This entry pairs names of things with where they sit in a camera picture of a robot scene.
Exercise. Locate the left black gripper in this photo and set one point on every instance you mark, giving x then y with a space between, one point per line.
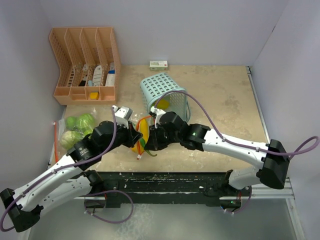
132 136

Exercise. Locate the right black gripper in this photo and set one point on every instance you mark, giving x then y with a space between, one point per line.
154 143

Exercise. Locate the white patterned packet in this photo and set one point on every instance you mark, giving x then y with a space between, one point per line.
97 76

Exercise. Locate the green cabbage toy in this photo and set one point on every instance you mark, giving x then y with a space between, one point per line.
85 123

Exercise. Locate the green chili pepper toy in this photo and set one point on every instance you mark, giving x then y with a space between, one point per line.
143 148

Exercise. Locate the white blue packet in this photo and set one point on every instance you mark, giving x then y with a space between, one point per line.
111 76

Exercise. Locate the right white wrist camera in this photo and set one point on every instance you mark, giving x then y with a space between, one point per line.
156 113

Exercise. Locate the yellow star fruit toy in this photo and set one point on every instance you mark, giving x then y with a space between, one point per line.
163 104

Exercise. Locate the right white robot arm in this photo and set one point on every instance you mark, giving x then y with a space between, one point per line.
268 161

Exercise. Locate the small green white box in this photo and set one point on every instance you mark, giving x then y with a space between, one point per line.
158 65

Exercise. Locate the light blue plastic basket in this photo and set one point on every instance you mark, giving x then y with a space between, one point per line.
161 85

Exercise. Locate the yellow block in organizer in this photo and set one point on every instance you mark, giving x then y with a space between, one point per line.
94 95

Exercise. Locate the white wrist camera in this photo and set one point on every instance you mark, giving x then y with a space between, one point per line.
122 115
156 113

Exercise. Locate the black white item in organizer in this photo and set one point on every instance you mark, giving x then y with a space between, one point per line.
84 75

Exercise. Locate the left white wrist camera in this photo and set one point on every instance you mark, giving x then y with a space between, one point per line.
122 115

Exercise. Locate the orange plastic file organizer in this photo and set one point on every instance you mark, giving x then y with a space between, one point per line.
75 46

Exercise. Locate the black aluminium base frame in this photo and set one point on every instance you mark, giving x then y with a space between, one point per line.
112 189

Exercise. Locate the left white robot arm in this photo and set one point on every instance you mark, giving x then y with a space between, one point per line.
67 179

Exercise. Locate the yellow banana toy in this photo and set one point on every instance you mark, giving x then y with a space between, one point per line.
141 126

